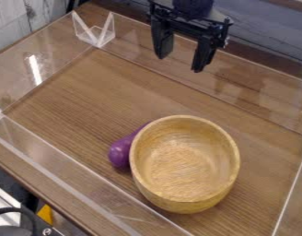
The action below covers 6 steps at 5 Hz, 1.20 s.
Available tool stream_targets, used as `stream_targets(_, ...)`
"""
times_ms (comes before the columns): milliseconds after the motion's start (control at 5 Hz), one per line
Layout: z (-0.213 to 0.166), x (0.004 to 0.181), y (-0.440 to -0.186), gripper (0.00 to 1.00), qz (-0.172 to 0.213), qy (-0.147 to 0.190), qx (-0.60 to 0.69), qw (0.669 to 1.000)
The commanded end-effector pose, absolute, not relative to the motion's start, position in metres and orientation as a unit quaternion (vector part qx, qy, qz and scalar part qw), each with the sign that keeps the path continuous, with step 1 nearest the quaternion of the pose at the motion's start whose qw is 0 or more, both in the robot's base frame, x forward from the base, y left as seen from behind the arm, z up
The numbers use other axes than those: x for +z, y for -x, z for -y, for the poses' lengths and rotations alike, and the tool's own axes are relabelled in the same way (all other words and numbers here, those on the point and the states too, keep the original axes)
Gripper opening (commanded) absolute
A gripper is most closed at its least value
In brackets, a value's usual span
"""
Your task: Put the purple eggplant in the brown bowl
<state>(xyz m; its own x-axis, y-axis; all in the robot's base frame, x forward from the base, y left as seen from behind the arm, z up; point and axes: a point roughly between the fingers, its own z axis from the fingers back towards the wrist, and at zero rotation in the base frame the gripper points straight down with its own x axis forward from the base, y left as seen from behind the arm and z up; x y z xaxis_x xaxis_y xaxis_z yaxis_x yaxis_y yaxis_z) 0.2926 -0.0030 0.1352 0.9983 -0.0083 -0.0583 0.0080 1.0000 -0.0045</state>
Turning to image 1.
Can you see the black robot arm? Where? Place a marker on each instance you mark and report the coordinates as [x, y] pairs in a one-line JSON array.
[[195, 19]]

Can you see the black device with yellow part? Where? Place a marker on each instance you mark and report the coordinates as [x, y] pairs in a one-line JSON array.
[[20, 219]]

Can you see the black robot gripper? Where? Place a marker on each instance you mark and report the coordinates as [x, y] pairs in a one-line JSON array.
[[197, 18]]

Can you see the brown wooden bowl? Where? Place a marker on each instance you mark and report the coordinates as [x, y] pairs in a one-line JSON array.
[[185, 163]]

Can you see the clear acrylic tray enclosure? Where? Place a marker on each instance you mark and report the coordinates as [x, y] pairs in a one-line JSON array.
[[72, 98]]

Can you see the purple toy eggplant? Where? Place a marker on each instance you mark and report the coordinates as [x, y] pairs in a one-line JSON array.
[[120, 149]]

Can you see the clear acrylic corner bracket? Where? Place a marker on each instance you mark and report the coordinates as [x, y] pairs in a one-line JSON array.
[[97, 36]]

